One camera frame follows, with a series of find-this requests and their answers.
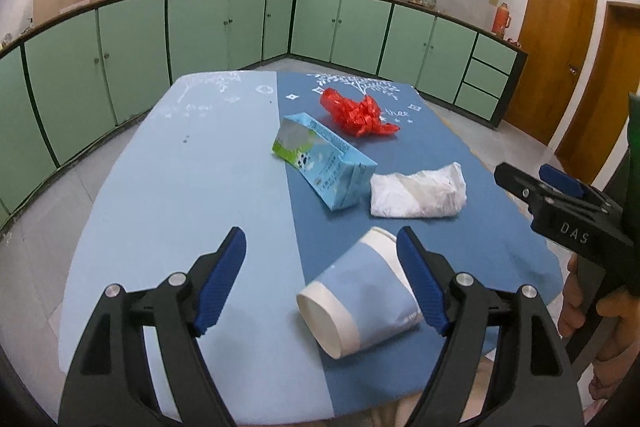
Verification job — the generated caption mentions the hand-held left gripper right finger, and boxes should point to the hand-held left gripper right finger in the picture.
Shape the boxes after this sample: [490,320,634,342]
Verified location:
[396,226,585,427]

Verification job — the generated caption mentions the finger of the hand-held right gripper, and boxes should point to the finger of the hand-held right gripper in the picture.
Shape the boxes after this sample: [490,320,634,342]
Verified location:
[539,164,621,208]
[494,162,556,208]

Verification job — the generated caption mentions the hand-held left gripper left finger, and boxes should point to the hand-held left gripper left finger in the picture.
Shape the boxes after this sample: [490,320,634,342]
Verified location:
[59,227,247,427]

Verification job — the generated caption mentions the blue paper cup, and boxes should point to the blue paper cup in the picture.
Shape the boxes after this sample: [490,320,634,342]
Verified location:
[296,227,425,360]

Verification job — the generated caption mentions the white tissue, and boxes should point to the white tissue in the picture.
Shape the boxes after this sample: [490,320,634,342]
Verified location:
[370,162,468,219]

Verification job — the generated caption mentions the blue green milk carton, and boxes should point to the blue green milk carton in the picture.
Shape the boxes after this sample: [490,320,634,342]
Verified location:
[271,113,379,210]

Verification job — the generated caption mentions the red plastic bag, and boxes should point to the red plastic bag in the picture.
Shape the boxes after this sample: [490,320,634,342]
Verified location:
[320,88,402,138]

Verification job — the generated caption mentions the person's right hand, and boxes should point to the person's right hand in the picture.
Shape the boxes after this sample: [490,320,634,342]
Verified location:
[557,254,640,412]

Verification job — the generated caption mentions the light blue printed tablecloth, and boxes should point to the light blue printed tablecloth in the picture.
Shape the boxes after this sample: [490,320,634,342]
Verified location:
[59,69,336,423]

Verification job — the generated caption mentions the wooden door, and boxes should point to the wooden door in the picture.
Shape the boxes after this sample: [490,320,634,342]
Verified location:
[502,0,598,148]
[555,1,640,185]

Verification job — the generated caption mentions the orange thermos flask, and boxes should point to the orange thermos flask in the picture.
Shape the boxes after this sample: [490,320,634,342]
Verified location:
[491,2,512,38]

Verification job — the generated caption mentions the green base cabinets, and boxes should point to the green base cabinets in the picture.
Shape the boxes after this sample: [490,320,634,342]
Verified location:
[0,0,529,228]

